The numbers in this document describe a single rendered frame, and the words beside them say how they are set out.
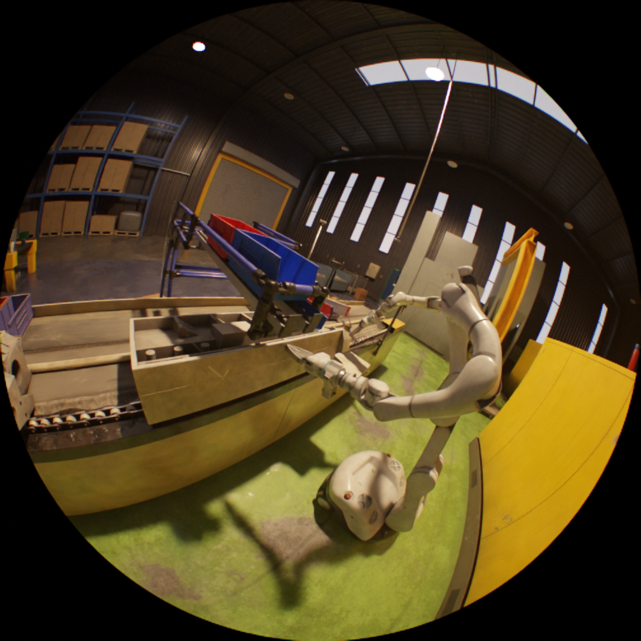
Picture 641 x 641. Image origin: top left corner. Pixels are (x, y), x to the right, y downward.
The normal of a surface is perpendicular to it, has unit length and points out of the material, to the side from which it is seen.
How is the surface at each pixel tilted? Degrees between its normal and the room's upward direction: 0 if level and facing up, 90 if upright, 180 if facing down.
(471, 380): 79
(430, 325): 90
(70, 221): 90
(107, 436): 0
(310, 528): 0
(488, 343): 66
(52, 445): 0
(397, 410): 86
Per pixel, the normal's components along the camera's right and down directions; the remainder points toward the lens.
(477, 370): -0.74, -0.59
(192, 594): 0.37, -0.87
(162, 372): 0.78, 0.34
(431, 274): -0.58, 0.07
